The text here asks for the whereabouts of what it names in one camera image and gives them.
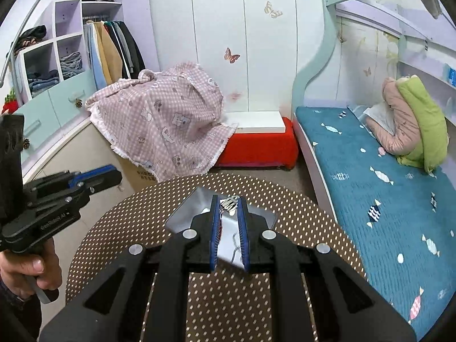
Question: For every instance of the cardboard box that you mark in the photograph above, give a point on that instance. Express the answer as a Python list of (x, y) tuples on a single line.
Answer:
[(139, 176)]

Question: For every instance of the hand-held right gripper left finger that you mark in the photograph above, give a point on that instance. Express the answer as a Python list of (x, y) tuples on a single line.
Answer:
[(213, 237)]

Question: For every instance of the green jacket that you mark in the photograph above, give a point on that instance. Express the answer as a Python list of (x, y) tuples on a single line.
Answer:
[(427, 121)]

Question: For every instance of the pink butterfly sticker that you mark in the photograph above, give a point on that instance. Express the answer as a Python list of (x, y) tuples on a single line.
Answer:
[(231, 55)]

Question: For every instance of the person's left forearm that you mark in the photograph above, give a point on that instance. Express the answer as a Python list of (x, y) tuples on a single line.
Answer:
[(14, 320)]

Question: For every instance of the beige butterfly sticker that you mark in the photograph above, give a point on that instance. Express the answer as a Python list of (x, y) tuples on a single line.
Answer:
[(273, 10)]

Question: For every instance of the grey metal handrail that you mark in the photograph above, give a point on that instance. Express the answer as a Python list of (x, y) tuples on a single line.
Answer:
[(25, 21)]

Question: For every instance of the white board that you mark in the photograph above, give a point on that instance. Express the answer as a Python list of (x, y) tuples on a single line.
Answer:
[(256, 121)]

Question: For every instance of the tan hanging coat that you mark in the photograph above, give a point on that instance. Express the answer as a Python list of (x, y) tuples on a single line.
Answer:
[(108, 53)]

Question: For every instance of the white shelf unit with clothes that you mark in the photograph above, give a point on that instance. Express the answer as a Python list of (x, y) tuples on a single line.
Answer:
[(69, 17)]

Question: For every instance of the folded dark blue jeans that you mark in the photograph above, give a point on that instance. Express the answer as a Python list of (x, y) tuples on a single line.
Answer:
[(42, 83)]

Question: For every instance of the person's left hand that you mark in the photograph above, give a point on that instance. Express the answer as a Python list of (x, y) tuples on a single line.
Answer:
[(25, 262)]

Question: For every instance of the red ottoman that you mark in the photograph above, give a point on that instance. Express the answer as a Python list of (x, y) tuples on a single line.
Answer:
[(256, 149)]

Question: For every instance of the light blue hanging garment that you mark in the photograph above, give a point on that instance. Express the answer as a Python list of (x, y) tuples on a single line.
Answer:
[(94, 57)]

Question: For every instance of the cloth hanging from bunk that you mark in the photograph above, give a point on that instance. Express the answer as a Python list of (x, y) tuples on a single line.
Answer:
[(429, 3)]

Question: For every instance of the small blue box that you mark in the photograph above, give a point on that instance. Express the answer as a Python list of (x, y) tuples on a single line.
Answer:
[(450, 74)]

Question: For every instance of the pink checked blanket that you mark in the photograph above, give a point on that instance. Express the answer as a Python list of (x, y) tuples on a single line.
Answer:
[(160, 121)]

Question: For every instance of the white wall shelf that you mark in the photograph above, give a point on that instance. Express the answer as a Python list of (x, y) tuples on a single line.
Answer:
[(427, 74)]

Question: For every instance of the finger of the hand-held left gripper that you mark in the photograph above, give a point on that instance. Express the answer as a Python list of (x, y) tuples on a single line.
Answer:
[(107, 182), (96, 172)]

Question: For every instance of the dark clothes pile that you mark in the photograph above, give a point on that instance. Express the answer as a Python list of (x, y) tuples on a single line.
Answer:
[(32, 37)]

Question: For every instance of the brown polka-dot round table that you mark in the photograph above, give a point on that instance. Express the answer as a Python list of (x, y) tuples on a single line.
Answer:
[(292, 203)]

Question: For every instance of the folded light blue jeans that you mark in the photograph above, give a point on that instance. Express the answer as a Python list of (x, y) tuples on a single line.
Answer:
[(71, 66)]

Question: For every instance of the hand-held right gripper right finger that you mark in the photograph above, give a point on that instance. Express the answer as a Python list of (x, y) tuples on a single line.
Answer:
[(244, 237)]

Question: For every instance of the white pillow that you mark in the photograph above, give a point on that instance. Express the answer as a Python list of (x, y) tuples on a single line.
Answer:
[(379, 115)]

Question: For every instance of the white wardrobe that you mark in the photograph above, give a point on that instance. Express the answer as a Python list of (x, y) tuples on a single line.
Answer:
[(213, 25)]

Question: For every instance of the dark hanging coats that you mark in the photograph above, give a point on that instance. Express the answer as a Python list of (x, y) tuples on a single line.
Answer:
[(130, 50)]

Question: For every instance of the teal drawer cabinet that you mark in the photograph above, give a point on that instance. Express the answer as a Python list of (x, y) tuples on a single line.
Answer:
[(53, 107)]

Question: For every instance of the rectangular metal box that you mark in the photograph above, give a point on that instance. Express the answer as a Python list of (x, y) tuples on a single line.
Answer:
[(185, 213)]

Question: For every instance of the red pot with green plant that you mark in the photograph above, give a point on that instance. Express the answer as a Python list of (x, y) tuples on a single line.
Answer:
[(10, 106)]

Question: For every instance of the teal bunk bed frame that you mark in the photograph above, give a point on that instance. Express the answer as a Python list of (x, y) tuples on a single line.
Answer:
[(326, 42)]

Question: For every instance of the teal candy-print bed blanket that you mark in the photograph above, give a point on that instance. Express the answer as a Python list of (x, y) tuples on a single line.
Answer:
[(356, 185)]

